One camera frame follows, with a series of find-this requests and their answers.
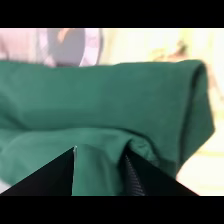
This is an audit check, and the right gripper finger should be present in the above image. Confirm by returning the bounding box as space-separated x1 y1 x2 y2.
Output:
0 145 78 197

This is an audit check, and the green T-shirt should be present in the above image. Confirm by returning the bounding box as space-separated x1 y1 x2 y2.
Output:
0 59 216 197

